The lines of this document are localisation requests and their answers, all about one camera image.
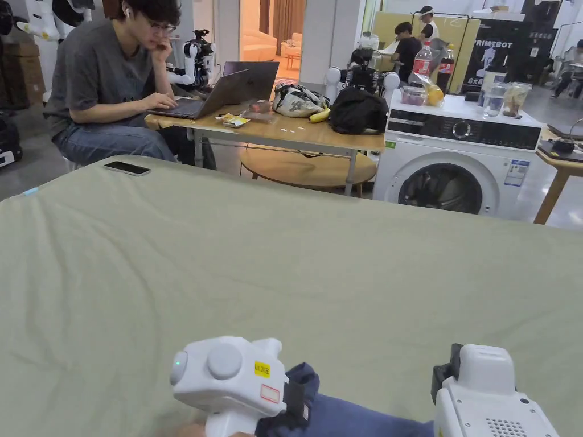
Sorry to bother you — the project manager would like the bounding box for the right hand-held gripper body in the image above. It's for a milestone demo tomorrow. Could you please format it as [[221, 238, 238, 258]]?
[[430, 343, 560, 437]]

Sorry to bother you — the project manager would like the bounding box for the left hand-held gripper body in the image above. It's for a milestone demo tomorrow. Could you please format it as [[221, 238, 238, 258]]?
[[169, 336, 316, 437]]

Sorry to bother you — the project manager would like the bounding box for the dark blue garment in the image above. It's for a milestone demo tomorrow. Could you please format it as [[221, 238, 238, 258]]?
[[254, 361, 438, 437]]

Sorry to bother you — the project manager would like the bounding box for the bed with pale green sheet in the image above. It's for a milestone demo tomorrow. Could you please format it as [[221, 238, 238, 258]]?
[[0, 154, 583, 437]]

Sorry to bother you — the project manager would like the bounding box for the round low wooden table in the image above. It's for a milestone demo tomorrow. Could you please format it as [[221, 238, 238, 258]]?
[[239, 147, 379, 190]]

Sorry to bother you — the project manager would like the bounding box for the black smartphone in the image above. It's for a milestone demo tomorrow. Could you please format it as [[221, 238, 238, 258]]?
[[103, 161, 152, 177]]

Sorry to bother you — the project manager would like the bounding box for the wooden table with laptop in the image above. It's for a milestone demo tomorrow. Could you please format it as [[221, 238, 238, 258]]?
[[145, 61, 389, 197]]

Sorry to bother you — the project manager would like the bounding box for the white washing machine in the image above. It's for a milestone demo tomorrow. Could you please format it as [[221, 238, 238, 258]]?
[[372, 40, 548, 224]]

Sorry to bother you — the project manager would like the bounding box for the wooden side table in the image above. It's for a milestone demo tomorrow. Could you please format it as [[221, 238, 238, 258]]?
[[532, 122, 583, 226]]

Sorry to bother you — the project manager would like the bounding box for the white and black robot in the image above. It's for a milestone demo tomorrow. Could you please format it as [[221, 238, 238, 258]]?
[[325, 35, 401, 97], [166, 29, 218, 90]]

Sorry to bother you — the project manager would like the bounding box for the stack of brown cartons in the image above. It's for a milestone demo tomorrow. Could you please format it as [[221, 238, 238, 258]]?
[[0, 42, 47, 110]]

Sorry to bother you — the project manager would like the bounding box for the white humanoid robot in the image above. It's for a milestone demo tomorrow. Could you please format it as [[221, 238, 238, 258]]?
[[0, 0, 97, 45]]

